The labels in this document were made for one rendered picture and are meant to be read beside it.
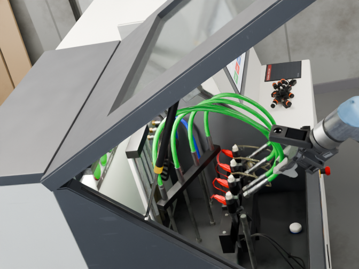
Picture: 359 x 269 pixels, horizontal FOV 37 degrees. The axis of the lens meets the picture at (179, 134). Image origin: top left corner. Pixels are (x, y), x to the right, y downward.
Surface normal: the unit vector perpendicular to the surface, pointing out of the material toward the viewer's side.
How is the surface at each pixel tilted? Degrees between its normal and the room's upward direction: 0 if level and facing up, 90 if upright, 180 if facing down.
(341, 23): 90
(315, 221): 0
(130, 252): 90
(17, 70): 82
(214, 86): 90
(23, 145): 0
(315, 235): 0
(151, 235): 90
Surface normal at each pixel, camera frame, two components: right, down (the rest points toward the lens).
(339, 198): -0.23, -0.81
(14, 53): -0.09, 0.43
